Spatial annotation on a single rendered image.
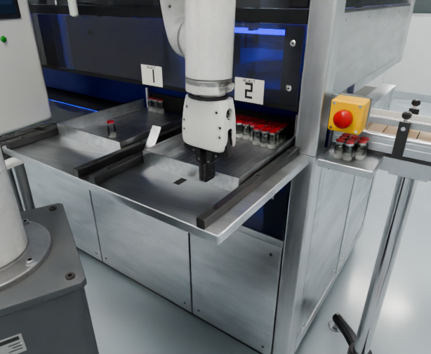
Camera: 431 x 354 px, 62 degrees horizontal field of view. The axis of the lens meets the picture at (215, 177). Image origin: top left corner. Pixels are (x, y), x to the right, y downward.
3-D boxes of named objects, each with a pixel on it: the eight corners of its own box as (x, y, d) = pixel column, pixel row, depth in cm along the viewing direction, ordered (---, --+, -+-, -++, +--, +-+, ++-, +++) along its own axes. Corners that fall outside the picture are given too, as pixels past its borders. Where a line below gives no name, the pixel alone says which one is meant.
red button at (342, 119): (335, 123, 81) (338, 106, 80) (353, 126, 79) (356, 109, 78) (330, 128, 79) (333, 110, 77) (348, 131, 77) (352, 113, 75)
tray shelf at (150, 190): (135, 110, 130) (134, 105, 130) (319, 153, 95) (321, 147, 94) (3, 152, 95) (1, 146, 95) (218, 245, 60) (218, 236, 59)
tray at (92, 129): (144, 107, 127) (143, 97, 126) (202, 121, 114) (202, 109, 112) (59, 135, 102) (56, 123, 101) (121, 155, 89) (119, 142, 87)
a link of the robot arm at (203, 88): (243, 76, 65) (241, 93, 66) (203, 71, 69) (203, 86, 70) (216, 83, 58) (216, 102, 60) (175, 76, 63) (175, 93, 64)
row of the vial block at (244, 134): (224, 131, 104) (224, 116, 102) (281, 144, 95) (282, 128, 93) (220, 133, 102) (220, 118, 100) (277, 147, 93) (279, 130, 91)
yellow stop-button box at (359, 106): (336, 121, 88) (341, 92, 84) (367, 127, 84) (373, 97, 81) (326, 130, 82) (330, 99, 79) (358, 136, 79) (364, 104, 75)
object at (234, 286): (113, 158, 305) (97, 50, 266) (360, 242, 200) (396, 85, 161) (-8, 208, 232) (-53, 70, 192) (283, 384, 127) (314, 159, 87)
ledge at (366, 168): (335, 148, 98) (335, 142, 97) (385, 159, 92) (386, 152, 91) (316, 166, 88) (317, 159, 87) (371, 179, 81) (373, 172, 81)
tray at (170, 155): (222, 125, 110) (222, 114, 108) (302, 142, 97) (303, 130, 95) (144, 164, 85) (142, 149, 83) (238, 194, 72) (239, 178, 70)
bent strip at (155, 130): (154, 146, 95) (153, 124, 92) (163, 148, 93) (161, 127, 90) (112, 164, 84) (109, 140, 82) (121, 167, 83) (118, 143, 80)
